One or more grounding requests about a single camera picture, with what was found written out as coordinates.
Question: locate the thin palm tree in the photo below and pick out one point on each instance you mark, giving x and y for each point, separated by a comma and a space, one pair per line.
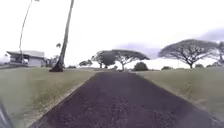
22, 33

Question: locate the low flat-roofed building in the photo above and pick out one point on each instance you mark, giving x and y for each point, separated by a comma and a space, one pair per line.
31, 59

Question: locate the dark asphalt path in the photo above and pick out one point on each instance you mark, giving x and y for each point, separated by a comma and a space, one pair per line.
120, 103

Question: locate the dark rounded bush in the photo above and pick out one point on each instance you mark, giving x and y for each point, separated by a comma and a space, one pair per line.
140, 66

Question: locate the wide flat-crowned tree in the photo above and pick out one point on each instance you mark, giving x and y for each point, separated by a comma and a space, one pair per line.
126, 54

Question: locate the grass field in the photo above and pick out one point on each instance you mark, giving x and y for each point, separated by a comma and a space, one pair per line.
33, 86
190, 83

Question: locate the tall leaning palm tree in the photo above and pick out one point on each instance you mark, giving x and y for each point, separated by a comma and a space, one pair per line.
65, 40

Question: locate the cluster of small trees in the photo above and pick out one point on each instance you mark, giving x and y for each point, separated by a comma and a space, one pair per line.
85, 63

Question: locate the large umbrella-shaped tree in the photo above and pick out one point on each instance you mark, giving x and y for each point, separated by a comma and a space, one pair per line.
190, 48

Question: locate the dark round-crowned tree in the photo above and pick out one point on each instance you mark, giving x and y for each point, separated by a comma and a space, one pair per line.
105, 58

